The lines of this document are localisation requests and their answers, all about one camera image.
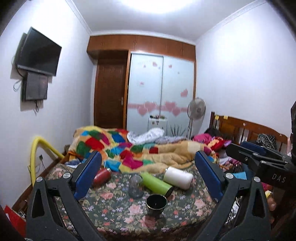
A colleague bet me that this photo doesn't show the blue book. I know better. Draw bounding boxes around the blue book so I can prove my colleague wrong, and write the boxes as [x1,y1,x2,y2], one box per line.
[232,171,248,180]

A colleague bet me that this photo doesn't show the white small cabinet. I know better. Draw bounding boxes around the white small cabinet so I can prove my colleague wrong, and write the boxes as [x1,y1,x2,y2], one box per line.
[148,115,168,137]

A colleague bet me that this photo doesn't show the black patterned bag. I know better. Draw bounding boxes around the black patterned bag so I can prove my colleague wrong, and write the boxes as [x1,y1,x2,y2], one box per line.
[257,133,277,151]

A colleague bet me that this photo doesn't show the brown wooden door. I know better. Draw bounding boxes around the brown wooden door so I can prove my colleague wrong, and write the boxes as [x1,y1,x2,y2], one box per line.
[94,58,129,130]

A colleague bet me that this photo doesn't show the wall-mounted black television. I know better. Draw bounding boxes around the wall-mounted black television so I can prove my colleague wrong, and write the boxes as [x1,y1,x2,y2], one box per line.
[14,27,62,77]

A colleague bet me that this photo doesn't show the red bag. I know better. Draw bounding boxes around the red bag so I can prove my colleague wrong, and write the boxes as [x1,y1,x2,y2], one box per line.
[3,205,27,238]

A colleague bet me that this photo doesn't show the red bottle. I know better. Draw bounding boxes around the red bottle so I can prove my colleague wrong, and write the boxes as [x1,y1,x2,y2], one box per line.
[92,168,112,188]

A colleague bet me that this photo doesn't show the floral bed sheet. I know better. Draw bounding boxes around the floral bed sheet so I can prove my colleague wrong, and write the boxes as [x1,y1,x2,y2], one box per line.
[44,161,223,235]

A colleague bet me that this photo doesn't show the wooden bed headboard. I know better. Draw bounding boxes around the wooden bed headboard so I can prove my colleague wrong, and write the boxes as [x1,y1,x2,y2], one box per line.
[209,111,289,158]

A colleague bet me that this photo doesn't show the white cup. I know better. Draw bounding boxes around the white cup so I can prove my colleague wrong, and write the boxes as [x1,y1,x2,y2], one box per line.
[163,166,194,190]

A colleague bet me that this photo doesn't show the pink clothes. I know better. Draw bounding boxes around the pink clothes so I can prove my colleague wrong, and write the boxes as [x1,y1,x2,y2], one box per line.
[193,133,214,145]

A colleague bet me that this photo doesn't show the standing electric fan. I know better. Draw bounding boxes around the standing electric fan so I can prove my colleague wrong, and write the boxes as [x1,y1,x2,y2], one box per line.
[186,97,206,140]

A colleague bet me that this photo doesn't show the clear glass cup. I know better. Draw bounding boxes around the clear glass cup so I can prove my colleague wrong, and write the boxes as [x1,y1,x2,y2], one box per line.
[128,174,144,199]

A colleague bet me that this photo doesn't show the small black wall monitor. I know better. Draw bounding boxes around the small black wall monitor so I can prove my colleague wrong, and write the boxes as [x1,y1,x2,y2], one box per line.
[21,71,49,102]

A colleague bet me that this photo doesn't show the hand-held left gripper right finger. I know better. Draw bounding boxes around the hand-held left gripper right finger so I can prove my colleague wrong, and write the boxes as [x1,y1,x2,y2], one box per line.
[194,150,273,241]

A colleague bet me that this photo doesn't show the colourful patchwork blanket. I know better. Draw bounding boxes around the colourful patchwork blanket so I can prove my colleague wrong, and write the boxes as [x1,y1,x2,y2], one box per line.
[67,126,219,174]

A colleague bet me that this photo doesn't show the green bottle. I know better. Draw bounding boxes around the green bottle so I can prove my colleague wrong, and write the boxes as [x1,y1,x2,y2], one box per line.
[139,172,174,195]

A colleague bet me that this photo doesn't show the black cup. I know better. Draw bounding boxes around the black cup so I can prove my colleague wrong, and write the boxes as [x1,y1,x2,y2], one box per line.
[145,194,168,216]

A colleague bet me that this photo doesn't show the yellow hose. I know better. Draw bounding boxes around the yellow hose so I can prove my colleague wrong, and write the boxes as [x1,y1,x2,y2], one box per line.
[31,136,65,186]

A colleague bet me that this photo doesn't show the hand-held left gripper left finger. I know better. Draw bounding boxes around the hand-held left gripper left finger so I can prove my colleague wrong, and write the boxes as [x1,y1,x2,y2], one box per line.
[26,150,109,241]

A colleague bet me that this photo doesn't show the potted spiky plant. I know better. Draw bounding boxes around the potted spiky plant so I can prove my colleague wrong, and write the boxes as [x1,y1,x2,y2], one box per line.
[170,124,186,138]

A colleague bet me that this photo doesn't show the wardrobe with frosted sliding doors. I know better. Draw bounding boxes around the wardrobe with frosted sliding doors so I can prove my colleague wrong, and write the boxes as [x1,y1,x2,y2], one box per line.
[87,35,197,139]

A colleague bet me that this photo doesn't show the striped white cloth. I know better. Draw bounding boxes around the striped white cloth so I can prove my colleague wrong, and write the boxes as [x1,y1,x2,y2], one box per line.
[127,128,165,145]

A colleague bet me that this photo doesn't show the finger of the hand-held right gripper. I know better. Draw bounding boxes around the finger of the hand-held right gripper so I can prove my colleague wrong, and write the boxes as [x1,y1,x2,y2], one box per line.
[240,141,282,158]
[225,143,289,170]

